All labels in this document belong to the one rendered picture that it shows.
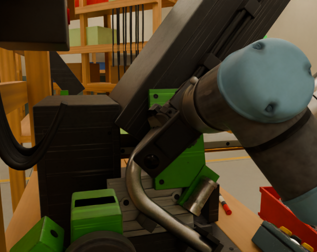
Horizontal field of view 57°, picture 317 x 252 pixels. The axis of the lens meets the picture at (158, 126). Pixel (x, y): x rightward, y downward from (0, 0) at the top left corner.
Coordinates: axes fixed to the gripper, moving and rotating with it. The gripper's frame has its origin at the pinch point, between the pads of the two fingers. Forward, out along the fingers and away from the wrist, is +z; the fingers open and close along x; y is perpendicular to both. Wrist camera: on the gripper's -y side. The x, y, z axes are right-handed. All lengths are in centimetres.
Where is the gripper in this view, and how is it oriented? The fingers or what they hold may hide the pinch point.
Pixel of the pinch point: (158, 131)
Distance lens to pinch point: 57.9
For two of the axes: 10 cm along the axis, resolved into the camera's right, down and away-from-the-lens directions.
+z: -2.6, 1.1, 9.6
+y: 6.3, -7.3, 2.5
